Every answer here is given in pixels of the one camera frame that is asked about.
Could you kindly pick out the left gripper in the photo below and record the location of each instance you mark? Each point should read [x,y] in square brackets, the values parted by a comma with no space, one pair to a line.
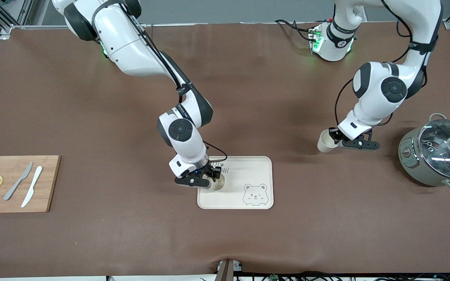
[334,133]

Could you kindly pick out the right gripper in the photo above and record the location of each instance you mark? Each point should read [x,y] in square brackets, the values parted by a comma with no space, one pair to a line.
[212,171]

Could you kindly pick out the white paper cup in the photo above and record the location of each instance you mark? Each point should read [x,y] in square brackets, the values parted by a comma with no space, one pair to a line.
[324,146]
[218,185]

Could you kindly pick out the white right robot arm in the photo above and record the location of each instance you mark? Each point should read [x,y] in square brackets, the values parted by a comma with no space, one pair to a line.
[131,47]

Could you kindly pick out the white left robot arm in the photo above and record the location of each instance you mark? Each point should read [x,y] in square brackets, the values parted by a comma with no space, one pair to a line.
[381,89]

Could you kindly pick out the cream tray with bear print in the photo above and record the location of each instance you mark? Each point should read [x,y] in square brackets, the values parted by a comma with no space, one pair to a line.
[240,171]

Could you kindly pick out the grey-green cooking pot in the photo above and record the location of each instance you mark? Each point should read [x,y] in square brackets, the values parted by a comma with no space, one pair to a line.
[408,156]

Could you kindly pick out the glass pot lid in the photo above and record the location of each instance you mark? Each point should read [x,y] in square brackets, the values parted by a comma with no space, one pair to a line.
[440,152]

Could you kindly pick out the wooden cutting board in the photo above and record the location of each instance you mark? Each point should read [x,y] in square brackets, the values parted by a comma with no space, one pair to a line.
[49,187]

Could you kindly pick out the white plastic knife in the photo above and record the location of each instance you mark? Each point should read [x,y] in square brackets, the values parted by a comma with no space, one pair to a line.
[29,193]

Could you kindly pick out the grey plastic knife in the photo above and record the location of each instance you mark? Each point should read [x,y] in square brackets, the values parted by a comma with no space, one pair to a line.
[27,171]

